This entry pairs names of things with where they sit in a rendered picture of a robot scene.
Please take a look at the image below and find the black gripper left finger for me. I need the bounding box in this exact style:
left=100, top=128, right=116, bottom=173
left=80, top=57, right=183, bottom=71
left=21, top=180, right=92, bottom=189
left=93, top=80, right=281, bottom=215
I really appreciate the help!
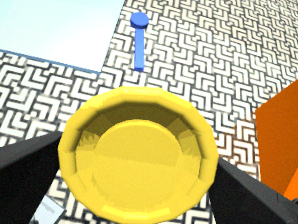
left=0, top=131, right=64, bottom=224

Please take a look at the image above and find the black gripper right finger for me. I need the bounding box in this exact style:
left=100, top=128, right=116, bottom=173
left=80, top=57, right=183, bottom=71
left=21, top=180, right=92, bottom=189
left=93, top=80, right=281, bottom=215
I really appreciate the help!
left=208, top=156, right=298, bottom=224

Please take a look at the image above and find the yellow plate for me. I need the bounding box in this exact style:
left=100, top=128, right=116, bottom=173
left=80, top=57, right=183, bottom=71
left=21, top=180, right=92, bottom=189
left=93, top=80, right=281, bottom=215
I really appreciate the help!
left=57, top=85, right=218, bottom=224

